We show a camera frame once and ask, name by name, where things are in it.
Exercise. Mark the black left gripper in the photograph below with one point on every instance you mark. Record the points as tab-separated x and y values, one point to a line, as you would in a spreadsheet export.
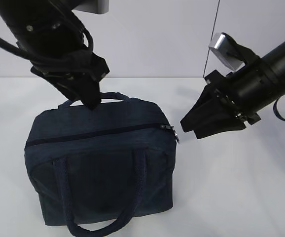
77	76

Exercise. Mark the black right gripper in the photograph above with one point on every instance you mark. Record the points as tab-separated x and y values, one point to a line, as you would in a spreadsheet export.
217	110

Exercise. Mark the dark blue lunch bag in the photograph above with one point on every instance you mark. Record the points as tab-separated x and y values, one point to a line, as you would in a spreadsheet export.
94	170

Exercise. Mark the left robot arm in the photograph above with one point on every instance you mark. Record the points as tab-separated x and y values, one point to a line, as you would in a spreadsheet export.
58	45

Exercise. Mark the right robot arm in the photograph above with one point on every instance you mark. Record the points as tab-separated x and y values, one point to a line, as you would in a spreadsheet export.
261	83

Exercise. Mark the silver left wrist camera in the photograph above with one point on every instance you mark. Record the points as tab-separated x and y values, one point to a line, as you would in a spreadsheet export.
91	6

